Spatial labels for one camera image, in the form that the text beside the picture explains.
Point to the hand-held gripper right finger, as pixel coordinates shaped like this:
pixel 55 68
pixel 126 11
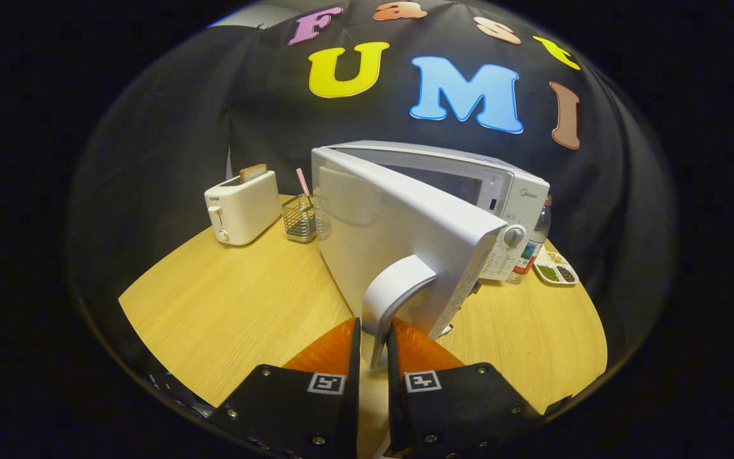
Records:
pixel 394 401

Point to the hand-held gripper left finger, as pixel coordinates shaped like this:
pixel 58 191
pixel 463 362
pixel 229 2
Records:
pixel 353 395

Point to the white microwave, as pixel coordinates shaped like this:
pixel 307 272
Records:
pixel 405 242

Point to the white divided spice dish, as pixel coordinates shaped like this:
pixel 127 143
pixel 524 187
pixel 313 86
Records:
pixel 555 271

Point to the clear bottle with red label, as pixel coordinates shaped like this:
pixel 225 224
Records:
pixel 536 239

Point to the white toaster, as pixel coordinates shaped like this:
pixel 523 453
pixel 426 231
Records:
pixel 246 207

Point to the toast slice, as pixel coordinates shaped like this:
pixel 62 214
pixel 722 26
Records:
pixel 253 173

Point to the black backdrop cloth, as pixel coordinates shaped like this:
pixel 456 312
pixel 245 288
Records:
pixel 163 159

